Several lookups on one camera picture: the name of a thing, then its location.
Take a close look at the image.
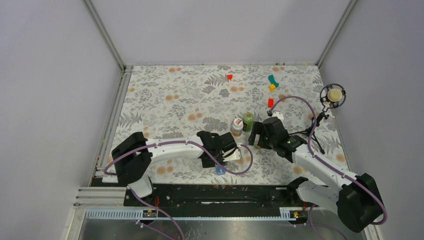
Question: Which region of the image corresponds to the floral patterned table mat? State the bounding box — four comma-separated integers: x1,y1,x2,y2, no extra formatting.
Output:
102,64,354,186

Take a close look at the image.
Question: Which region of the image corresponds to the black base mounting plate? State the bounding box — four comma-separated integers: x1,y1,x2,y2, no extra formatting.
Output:
143,183,312,218

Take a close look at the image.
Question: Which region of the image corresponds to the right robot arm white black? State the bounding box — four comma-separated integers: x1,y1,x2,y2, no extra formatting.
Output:
248,116,386,233

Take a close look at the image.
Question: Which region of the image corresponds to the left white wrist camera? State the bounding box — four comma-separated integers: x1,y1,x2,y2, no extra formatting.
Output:
223,147,242,162

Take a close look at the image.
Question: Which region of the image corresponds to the slotted grey cable duct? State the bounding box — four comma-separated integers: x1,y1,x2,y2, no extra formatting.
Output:
86,207,309,222

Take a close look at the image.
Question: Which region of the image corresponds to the white cap pill bottle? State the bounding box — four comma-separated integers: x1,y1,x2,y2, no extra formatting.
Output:
230,118,244,137

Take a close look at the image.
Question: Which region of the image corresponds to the microphone on tripod stand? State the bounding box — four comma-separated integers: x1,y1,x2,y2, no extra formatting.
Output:
290,83,347,154

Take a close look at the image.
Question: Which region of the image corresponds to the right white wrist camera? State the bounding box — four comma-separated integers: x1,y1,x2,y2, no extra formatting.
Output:
267,110,285,122

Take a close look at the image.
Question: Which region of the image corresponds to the green pill bottle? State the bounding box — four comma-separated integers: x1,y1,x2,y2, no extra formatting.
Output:
242,112,255,132

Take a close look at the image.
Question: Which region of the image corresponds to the red rectangular block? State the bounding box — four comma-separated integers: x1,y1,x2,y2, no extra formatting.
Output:
267,98,275,108

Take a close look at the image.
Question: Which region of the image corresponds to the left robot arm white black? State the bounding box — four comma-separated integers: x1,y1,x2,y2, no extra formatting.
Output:
106,130,241,206

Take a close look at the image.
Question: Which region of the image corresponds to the yellow cube block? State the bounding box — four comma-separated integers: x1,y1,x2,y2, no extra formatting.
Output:
268,84,276,92

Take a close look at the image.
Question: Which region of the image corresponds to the blue weekly pill organizer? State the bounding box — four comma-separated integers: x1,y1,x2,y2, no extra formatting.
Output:
215,165,226,176

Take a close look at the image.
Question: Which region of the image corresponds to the teal curved block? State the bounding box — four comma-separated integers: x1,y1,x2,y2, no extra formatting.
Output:
267,74,279,88

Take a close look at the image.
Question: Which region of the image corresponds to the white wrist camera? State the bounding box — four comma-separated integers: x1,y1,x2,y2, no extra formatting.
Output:
223,147,242,162
267,110,285,122

